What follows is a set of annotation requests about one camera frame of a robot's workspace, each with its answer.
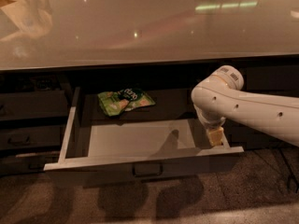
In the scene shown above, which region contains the green snack bag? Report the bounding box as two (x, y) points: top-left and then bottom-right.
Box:
(97, 88), (155, 117)

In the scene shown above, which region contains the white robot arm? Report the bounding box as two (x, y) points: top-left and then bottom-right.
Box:
(191, 65), (299, 147)

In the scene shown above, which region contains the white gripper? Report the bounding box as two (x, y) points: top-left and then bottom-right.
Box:
(194, 105), (226, 147)

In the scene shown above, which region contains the dark drawer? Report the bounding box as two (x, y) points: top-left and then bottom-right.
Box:
(0, 125), (61, 150)
(0, 91), (68, 121)
(0, 151), (60, 176)
(44, 87), (244, 187)

